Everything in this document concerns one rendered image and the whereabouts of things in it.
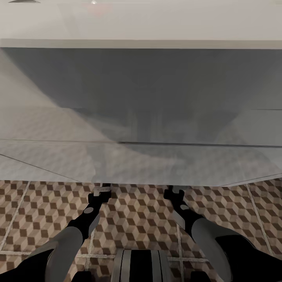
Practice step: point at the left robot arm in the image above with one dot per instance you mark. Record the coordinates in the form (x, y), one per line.
(52, 261)

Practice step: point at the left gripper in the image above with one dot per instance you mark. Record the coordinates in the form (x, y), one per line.
(103, 197)

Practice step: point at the furniture sink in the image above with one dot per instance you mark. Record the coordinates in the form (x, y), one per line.
(162, 92)

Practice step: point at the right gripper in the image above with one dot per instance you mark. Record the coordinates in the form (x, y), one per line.
(169, 195)

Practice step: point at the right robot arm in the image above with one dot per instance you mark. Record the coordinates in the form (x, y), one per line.
(232, 255)

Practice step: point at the robot trunk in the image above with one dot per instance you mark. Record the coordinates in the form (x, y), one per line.
(141, 266)

